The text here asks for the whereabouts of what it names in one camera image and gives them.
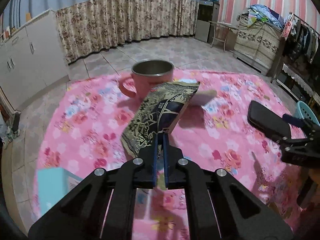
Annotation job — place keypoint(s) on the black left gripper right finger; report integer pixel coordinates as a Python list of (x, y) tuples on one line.
[(219, 206)]

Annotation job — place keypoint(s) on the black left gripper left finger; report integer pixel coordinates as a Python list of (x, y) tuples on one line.
[(102, 205)]

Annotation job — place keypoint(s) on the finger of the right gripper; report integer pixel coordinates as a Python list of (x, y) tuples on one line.
[(293, 120)]

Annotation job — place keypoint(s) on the dark patterned snack bag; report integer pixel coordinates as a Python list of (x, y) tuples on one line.
[(159, 112)]

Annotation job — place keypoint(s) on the light blue plastic basket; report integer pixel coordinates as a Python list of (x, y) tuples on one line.
[(303, 111)]

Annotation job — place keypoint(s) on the clothes rack with garments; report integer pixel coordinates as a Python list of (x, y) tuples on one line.
[(296, 65)]

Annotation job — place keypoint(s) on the teal cardboard box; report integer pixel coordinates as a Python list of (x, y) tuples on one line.
[(53, 185)]

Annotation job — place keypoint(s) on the small wooden side table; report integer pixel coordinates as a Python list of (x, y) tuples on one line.
[(221, 32)]

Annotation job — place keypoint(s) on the pile of folded clothes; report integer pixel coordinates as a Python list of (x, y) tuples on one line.
[(262, 13)]

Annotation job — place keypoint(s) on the pink metal mug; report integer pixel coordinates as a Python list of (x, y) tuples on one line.
[(147, 74)]

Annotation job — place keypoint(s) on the grey water dispenser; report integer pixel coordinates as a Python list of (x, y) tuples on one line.
[(208, 13)]

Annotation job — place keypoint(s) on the white cabinet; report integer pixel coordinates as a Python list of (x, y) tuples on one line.
[(32, 61)]

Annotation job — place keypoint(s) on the floral beige curtain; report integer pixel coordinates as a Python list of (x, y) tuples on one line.
[(94, 25)]

